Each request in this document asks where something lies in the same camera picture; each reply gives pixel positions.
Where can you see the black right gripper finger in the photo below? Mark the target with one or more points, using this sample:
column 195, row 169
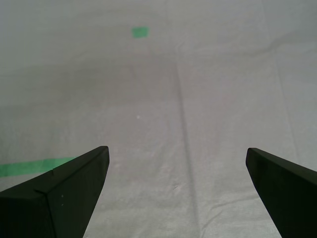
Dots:
column 62, row 203
column 292, row 198

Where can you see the long green tape strip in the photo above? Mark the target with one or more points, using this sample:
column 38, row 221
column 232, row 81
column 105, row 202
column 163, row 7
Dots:
column 19, row 168

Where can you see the grey plastic table cover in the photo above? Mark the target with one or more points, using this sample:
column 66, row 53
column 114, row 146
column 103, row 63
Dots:
column 173, row 99

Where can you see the small green tape square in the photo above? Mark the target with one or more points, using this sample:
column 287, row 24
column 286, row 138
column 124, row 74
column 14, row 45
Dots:
column 140, row 32

